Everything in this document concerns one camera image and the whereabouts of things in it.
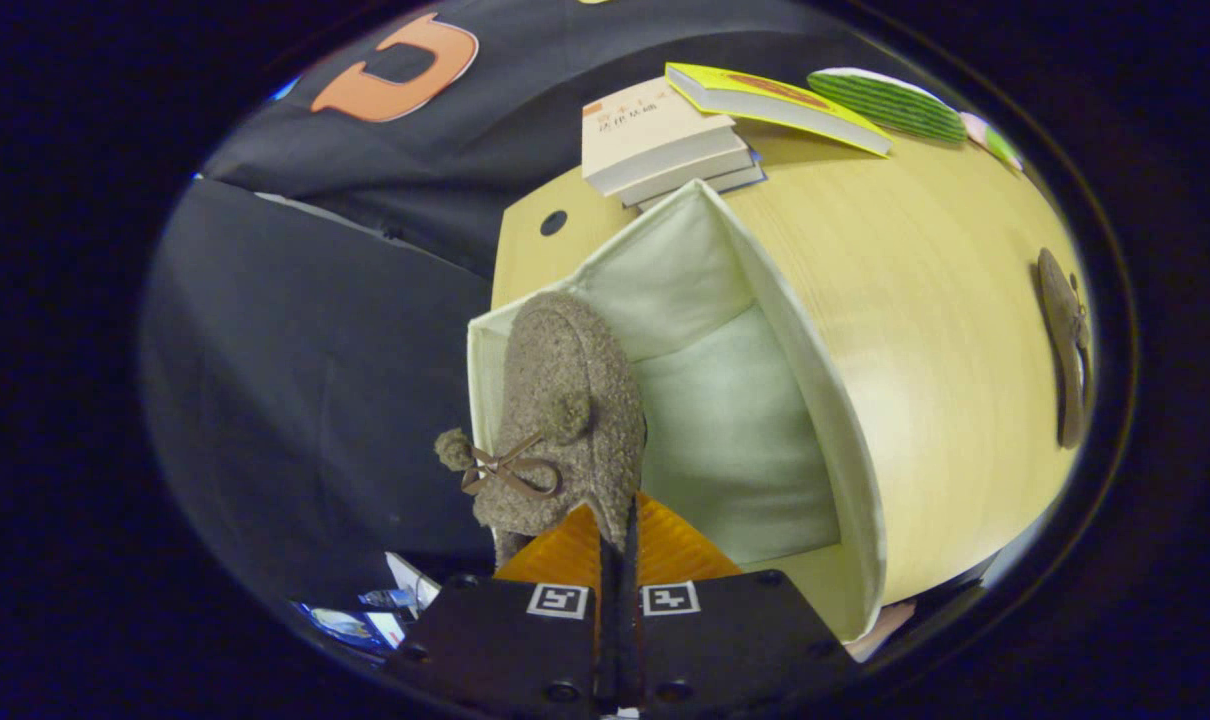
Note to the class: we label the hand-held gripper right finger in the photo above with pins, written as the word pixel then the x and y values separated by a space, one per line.
pixel 725 630

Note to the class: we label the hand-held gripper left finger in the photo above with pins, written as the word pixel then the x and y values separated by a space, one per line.
pixel 505 640

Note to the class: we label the pale green fabric storage box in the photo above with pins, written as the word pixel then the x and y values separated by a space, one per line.
pixel 725 430

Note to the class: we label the brown fuzzy shoe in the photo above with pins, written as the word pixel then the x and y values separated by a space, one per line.
pixel 1063 340
pixel 565 360

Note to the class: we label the blue printed carton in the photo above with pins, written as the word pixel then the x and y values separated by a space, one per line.
pixel 350 625

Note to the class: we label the black backdrop cloth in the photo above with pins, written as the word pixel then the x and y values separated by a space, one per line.
pixel 295 380

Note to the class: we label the blue cover paperback book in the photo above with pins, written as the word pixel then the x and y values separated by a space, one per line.
pixel 735 180

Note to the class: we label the white paperback book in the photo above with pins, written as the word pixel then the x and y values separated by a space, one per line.
pixel 705 170

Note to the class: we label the beige paperback book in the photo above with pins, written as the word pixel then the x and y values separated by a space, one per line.
pixel 645 125

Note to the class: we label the yellow book with red circle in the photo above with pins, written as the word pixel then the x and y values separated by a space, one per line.
pixel 765 100

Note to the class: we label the watermelon slice plush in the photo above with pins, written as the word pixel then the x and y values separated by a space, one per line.
pixel 885 105

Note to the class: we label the pink and green plush toy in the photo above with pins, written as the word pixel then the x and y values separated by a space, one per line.
pixel 995 145

